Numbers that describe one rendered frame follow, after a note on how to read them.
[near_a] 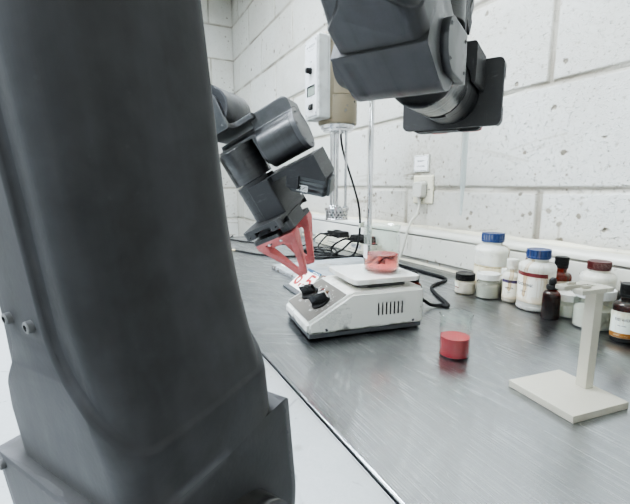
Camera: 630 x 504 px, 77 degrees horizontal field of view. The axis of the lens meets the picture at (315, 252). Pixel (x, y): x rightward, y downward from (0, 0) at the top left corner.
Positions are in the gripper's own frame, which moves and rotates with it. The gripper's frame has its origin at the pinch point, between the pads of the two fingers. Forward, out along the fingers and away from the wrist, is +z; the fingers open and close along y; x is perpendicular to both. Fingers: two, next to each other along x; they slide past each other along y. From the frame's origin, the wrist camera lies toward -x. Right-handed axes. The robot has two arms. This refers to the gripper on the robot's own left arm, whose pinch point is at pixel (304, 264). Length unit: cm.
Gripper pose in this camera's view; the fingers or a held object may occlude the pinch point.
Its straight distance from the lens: 60.2
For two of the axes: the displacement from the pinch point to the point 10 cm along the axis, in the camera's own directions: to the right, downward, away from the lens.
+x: -8.2, 3.1, 4.8
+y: 3.1, -4.6, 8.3
